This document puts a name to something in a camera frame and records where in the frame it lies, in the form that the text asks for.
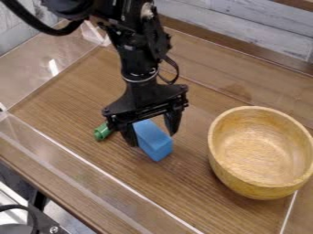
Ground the black metal table bracket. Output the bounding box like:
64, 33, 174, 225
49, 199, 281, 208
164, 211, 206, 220
26, 191, 66, 234

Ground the blue foam block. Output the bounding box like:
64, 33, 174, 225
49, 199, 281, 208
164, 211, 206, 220
133, 120, 174, 162

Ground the black cable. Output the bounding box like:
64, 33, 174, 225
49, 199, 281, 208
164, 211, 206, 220
0, 204, 40, 234

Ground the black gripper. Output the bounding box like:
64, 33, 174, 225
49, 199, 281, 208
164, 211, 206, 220
101, 79, 188, 147

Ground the brown wooden bowl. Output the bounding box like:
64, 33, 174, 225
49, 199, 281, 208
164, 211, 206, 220
207, 106, 313, 200

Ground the clear acrylic tray wall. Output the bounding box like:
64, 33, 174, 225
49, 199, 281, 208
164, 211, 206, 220
0, 21, 313, 234

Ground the green white dry-erase marker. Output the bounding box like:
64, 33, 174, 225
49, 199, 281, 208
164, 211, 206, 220
93, 122, 111, 141

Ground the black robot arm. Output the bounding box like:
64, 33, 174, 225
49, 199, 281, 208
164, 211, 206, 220
0, 0, 188, 147

